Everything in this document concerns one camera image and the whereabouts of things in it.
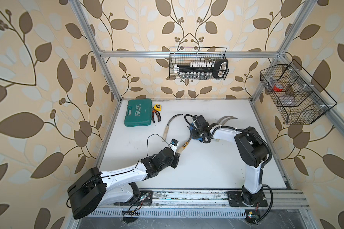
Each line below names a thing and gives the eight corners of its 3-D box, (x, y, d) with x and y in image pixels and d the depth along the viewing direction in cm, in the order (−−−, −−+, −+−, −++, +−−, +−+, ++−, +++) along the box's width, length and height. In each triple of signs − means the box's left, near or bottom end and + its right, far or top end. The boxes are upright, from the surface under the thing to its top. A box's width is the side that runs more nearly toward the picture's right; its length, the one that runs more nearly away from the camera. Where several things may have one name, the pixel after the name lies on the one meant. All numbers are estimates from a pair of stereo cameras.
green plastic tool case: (123, 126, 105) (121, 122, 101) (130, 103, 121) (128, 99, 117) (150, 126, 105) (149, 122, 101) (154, 103, 121) (153, 98, 117)
